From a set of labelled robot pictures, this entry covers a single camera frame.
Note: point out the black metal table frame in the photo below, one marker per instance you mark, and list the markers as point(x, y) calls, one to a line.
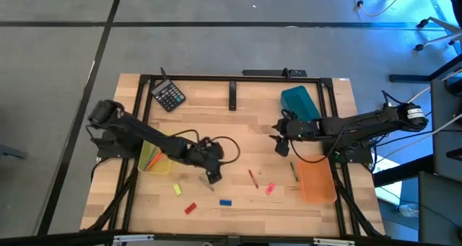
point(252, 78)

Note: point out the dark grey metal box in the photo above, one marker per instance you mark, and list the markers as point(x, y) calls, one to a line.
point(440, 210)

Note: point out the pink eraser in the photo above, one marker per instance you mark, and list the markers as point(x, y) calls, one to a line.
point(270, 188)

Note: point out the blue eraser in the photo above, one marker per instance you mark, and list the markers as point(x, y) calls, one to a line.
point(225, 202)

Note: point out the clear plastic bottle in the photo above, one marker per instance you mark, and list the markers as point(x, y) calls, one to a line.
point(408, 211)

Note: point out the grey crayon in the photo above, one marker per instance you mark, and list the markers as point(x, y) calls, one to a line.
point(210, 187)

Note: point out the yellow translucent plastic bin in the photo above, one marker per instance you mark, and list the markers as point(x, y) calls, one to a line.
point(164, 166)

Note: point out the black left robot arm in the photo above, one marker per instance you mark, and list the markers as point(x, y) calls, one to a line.
point(144, 132)

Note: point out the yellow eraser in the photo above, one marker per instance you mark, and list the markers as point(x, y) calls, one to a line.
point(177, 189)

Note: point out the black floor beam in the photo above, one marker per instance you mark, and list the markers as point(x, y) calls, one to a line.
point(408, 78)
point(397, 172)

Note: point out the black rig beam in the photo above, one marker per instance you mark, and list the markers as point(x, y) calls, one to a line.
point(54, 240)

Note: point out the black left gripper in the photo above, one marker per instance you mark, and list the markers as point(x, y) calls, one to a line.
point(204, 154)

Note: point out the dark green marker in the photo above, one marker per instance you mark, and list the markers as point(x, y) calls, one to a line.
point(294, 172)

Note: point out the teal plastic bin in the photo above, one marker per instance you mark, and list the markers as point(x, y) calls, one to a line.
point(297, 100)

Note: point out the black camera post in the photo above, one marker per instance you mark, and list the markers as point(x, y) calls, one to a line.
point(232, 94)

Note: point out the black flat bar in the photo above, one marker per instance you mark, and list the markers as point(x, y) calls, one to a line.
point(263, 73)

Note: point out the black desk calculator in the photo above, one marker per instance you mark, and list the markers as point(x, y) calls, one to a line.
point(167, 94)

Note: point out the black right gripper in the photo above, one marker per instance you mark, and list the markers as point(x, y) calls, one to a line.
point(297, 130)

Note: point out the red eraser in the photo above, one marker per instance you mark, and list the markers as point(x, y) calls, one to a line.
point(190, 208)

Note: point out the silver metal bracket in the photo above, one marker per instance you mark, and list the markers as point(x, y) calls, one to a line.
point(334, 242)
point(133, 238)

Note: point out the pale orange pencil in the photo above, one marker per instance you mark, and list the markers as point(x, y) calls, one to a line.
point(158, 157)

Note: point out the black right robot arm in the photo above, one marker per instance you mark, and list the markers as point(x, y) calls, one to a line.
point(361, 125)

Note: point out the dark red pen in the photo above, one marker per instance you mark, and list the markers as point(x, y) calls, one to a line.
point(253, 179)

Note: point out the grey metal cabinet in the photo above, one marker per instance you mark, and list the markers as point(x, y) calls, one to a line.
point(445, 145)

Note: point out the grey chair base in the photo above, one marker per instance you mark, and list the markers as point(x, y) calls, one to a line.
point(444, 25)

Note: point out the orange translucent plastic bin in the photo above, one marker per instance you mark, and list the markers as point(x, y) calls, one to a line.
point(317, 181)

